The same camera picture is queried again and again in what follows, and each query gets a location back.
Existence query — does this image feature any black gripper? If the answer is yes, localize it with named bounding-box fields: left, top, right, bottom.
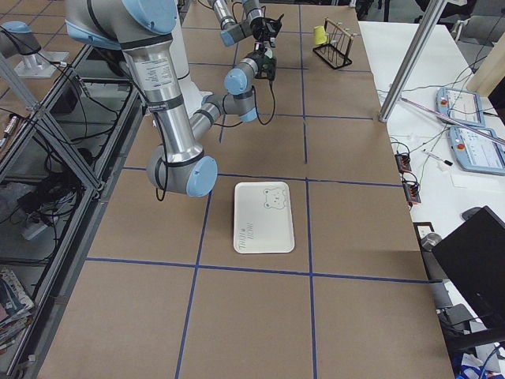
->
left=252, top=17, right=277, bottom=42
left=252, top=50, right=277, bottom=80

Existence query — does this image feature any pale green cup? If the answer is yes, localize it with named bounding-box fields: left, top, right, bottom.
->
left=262, top=47, right=274, bottom=59

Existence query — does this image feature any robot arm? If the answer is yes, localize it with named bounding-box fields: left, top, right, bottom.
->
left=208, top=0, right=282, bottom=48
left=65, top=1, right=282, bottom=197

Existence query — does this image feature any yellow cup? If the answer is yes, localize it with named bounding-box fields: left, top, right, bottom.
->
left=312, top=25, right=327, bottom=46

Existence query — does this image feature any cream bear tray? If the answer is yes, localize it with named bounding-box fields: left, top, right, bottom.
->
left=234, top=182, right=295, bottom=254

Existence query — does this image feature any steel cup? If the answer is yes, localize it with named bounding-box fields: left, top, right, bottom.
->
left=421, top=232, right=443, bottom=252

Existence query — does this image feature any orange black adapter box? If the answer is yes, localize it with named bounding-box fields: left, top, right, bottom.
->
left=395, top=152, right=411, bottom=174

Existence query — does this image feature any black marker pen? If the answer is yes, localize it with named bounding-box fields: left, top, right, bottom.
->
left=422, top=149, right=453, bottom=167

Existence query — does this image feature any upper teach pendant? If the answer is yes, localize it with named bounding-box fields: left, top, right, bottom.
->
left=436, top=87, right=485, bottom=127

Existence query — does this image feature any teach pendant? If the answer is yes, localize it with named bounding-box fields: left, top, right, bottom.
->
left=436, top=87, right=485, bottom=127
left=449, top=126, right=504, bottom=176

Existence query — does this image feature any metal rod with clip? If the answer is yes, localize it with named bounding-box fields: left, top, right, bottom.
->
left=398, top=96, right=505, bottom=147

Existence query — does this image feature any lower teach pendant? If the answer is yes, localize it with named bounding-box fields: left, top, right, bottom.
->
left=449, top=126, right=504, bottom=176

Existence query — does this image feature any black laptop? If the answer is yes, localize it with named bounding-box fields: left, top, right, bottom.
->
left=432, top=206, right=504, bottom=328

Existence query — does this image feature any stack of books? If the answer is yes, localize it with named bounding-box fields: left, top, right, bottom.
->
left=1, top=266, right=35, bottom=354

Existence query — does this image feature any black wire cup rack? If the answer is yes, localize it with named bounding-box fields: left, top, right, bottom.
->
left=312, top=17, right=357, bottom=69

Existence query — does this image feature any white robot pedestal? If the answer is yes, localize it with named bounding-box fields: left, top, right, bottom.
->
left=170, top=18, right=211, bottom=118

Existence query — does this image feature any aluminium frame post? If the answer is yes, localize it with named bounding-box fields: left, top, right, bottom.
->
left=379, top=0, right=447, bottom=123

